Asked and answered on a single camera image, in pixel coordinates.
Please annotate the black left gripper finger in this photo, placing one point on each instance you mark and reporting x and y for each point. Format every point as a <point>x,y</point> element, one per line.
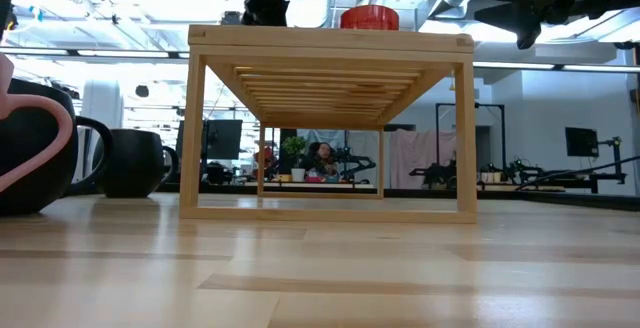
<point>254,12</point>
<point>277,13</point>

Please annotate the red bowls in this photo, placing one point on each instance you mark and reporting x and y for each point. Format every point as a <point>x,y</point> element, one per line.
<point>370,18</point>

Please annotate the black mug with orange inside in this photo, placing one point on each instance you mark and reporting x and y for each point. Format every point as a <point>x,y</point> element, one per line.
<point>132,165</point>

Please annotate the pink mug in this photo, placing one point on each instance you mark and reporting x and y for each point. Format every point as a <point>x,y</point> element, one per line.
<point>60,128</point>

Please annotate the background black robot arm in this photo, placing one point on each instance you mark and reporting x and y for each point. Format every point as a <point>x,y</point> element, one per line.
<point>357,160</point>

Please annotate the slatted wooden rack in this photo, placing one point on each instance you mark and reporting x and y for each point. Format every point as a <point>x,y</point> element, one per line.
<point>330,40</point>

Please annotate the dark computer monitor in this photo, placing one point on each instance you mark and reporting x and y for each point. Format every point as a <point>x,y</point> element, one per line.
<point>223,139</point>

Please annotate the small plant in white pot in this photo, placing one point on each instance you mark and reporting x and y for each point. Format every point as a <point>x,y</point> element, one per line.
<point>296,150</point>

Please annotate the person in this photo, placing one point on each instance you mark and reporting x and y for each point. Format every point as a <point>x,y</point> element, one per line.
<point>325,158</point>

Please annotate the pink hanging cloth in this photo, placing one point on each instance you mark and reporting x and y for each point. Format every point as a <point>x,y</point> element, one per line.
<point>422,158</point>

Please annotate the black metal stand frame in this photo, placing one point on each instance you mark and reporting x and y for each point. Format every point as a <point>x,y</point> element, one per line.
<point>470,108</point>

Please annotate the small wall-side dark monitor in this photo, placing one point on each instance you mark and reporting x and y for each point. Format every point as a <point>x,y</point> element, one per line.
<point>581,142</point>

